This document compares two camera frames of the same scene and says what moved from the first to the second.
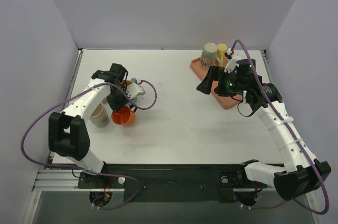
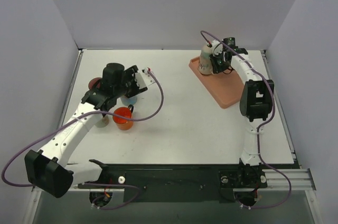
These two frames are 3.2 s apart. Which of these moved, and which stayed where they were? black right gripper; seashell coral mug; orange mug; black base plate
Moved: orange mug; black right gripper
Stayed: seashell coral mug; black base plate
